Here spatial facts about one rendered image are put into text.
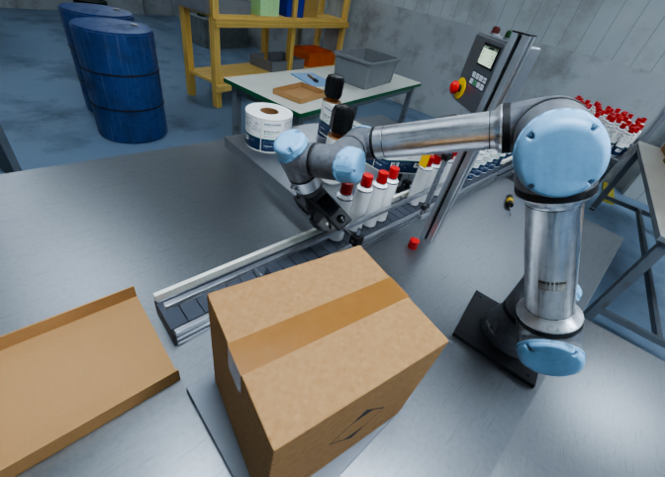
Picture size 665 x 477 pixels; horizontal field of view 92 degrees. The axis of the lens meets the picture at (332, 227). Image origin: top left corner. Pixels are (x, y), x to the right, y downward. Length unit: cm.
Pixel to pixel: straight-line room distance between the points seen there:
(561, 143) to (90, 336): 94
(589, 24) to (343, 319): 507
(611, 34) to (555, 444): 484
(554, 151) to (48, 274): 110
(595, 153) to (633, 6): 480
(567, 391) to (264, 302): 81
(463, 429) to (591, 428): 32
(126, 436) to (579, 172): 85
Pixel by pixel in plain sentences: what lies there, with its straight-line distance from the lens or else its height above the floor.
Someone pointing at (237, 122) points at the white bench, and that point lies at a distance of 276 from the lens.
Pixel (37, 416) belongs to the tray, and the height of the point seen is 83.
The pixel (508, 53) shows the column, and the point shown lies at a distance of 101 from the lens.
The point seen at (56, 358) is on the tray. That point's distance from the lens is 89.
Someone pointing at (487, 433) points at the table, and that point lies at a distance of 88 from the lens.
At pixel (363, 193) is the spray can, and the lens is 98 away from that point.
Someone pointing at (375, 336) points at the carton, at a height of 112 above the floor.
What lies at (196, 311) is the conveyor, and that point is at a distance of 82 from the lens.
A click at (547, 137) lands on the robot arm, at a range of 56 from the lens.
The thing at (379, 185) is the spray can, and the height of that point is 105.
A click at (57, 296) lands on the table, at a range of 101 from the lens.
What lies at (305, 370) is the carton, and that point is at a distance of 47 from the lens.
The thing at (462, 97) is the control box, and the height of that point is 131.
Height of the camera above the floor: 153
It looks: 38 degrees down
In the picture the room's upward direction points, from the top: 13 degrees clockwise
